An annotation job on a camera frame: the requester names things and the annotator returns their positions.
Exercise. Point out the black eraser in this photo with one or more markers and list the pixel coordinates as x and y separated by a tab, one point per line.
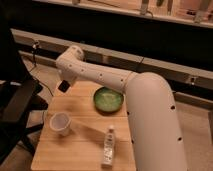
64	86

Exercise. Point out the green bowl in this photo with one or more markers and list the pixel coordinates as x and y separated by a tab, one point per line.
107	100

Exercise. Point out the black office chair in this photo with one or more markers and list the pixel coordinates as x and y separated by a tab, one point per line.
18	96

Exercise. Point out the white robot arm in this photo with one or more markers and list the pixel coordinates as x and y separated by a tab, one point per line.
155	130

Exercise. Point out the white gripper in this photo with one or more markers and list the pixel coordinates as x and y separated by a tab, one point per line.
71	79

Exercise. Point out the white plastic bottle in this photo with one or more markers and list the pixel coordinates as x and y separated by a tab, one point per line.
109	147

